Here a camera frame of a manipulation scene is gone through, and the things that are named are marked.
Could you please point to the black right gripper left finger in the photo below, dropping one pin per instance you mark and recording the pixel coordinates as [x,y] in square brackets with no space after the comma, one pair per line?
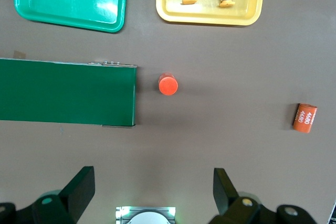
[81,190]

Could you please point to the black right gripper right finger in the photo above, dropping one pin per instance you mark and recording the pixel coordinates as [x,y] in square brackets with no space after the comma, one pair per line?
[223,190]

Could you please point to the orange printed cylinder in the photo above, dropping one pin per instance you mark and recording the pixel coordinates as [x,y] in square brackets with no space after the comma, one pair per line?
[305,117]
[168,85]

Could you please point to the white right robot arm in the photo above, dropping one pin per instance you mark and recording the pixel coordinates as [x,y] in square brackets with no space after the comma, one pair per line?
[149,218]

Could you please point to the green conveyor belt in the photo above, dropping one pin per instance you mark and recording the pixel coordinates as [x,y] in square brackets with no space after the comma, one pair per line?
[65,93]

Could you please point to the green plastic tray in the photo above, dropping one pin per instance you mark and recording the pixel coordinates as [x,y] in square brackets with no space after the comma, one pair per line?
[52,6]

